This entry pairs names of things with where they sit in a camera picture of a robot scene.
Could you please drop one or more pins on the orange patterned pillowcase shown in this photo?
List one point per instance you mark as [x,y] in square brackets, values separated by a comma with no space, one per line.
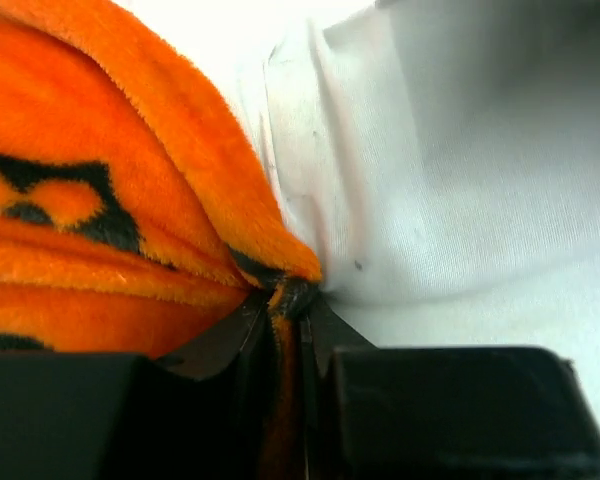
[134,212]

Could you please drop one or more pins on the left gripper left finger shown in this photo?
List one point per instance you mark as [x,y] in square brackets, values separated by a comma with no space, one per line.
[196,413]

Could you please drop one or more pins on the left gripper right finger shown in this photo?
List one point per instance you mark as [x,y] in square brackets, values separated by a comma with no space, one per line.
[486,412]

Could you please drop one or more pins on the white pillow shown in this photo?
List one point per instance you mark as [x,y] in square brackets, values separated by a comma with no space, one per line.
[442,158]

